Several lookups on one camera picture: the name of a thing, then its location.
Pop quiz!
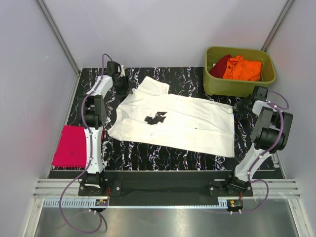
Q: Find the white printed t-shirt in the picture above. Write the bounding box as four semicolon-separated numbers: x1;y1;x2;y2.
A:
108;77;235;158

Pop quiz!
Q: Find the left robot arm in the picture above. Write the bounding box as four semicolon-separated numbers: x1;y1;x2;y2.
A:
79;61;131;196

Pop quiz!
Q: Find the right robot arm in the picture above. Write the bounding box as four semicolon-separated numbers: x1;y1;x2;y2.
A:
223;86;293;196

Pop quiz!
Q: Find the olive green plastic bin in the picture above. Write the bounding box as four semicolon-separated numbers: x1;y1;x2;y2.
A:
203;46;276;97

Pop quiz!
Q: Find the orange t-shirt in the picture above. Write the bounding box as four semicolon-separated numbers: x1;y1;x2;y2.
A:
223;55;262;81

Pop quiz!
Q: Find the dark red t-shirt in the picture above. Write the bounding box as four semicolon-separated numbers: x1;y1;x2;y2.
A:
209;54;232;78

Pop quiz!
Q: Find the folded pink t-shirt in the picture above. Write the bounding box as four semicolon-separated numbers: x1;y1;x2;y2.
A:
52;125;86;168

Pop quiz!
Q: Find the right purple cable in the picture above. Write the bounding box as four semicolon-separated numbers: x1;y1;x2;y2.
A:
202;90;289;213

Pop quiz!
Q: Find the purple cable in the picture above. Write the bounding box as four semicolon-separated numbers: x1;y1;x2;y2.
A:
59;53;114;234
202;90;289;213

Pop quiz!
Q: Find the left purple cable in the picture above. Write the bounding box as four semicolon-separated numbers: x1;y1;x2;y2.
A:
59;53;114;234

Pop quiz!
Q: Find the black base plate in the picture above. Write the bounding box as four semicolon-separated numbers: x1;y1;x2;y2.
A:
79;171;253;208

